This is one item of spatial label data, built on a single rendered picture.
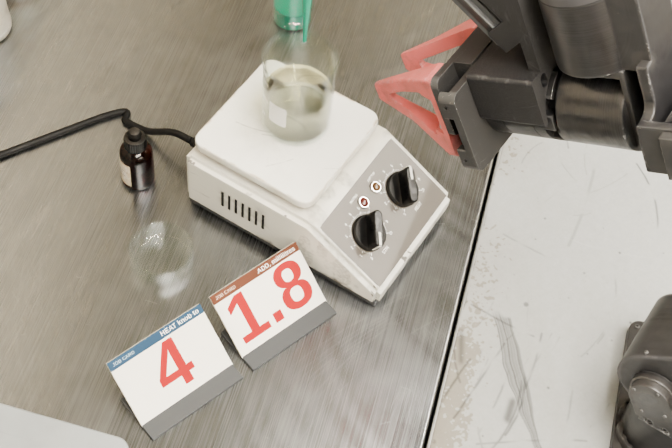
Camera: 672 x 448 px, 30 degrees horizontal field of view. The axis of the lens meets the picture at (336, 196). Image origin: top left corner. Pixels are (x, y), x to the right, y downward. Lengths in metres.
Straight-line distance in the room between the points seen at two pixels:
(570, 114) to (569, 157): 0.41
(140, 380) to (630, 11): 0.50
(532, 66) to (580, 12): 0.07
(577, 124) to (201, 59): 0.53
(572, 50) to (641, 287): 0.42
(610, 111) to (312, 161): 0.35
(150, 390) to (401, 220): 0.26
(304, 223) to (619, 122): 0.35
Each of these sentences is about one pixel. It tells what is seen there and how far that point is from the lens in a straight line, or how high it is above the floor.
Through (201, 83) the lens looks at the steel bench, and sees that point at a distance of 1.22.
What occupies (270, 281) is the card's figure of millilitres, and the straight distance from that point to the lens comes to 1.05.
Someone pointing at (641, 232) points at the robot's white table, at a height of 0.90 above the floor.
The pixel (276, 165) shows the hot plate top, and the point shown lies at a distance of 1.05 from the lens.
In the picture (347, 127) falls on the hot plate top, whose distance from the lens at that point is 1.08.
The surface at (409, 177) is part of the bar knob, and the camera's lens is 1.08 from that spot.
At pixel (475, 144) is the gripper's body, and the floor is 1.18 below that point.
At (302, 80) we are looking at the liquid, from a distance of 1.06.
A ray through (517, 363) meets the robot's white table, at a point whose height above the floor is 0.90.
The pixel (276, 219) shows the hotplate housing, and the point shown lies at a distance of 1.06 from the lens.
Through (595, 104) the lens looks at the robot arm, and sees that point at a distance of 0.79.
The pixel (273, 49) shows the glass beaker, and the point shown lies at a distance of 1.04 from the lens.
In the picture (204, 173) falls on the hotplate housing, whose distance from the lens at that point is 1.08.
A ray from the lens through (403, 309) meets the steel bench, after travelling 1.08.
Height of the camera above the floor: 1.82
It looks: 54 degrees down
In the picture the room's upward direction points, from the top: 7 degrees clockwise
